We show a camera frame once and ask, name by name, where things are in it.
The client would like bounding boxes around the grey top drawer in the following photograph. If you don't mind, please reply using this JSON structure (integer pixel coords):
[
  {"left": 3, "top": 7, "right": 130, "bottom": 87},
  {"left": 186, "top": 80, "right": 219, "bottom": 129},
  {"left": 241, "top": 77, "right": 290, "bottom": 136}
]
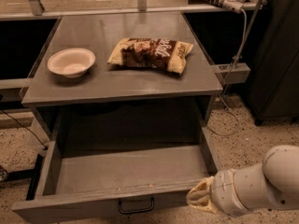
[{"left": 12, "top": 126, "right": 221, "bottom": 224}]

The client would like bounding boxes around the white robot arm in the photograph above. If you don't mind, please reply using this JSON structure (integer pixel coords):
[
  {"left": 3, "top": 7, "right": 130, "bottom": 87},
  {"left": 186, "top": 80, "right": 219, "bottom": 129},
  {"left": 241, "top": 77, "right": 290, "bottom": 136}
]
[{"left": 186, "top": 145, "right": 299, "bottom": 217}]

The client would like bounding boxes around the brown yellow chip bag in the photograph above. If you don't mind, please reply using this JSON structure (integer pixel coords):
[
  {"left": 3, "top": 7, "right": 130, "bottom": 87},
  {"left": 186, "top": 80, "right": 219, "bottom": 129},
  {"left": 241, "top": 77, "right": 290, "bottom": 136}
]
[{"left": 107, "top": 38, "right": 193, "bottom": 75}]

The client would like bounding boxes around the grey cabinet counter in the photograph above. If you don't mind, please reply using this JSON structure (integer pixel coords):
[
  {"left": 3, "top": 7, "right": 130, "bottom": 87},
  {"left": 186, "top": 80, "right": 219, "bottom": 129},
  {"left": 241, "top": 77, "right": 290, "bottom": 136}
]
[{"left": 22, "top": 11, "right": 221, "bottom": 145}]

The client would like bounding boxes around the white paper bowl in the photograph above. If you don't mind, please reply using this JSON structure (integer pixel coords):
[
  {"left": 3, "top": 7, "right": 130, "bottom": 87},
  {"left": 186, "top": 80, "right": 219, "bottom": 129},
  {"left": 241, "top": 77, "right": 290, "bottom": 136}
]
[{"left": 47, "top": 48, "right": 95, "bottom": 78}]

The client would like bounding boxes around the black drawer handle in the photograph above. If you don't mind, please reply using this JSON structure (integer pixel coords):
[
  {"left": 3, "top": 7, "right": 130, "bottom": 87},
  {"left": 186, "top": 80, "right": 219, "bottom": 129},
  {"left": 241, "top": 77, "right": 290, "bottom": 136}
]
[{"left": 118, "top": 198, "right": 155, "bottom": 215}]

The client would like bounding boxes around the grey side bracket box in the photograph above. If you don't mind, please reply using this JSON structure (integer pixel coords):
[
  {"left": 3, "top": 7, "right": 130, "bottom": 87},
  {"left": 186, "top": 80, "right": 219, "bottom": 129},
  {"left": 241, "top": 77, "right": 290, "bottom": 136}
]
[{"left": 212, "top": 63, "right": 250, "bottom": 85}]

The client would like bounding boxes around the black floor cable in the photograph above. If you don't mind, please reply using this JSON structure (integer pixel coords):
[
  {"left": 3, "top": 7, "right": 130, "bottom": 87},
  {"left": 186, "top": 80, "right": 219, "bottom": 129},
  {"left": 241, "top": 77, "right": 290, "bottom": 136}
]
[{"left": 0, "top": 108, "right": 49, "bottom": 149}]

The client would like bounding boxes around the white power cable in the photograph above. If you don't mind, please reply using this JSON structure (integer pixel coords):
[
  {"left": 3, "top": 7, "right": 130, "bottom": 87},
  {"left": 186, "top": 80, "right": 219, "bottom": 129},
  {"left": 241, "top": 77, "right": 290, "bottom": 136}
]
[{"left": 206, "top": 7, "right": 249, "bottom": 137}]

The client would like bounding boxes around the metal railing frame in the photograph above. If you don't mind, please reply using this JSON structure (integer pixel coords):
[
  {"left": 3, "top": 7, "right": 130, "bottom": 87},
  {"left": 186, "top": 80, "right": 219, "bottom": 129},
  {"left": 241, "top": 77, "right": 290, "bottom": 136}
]
[{"left": 0, "top": 0, "right": 269, "bottom": 21}]

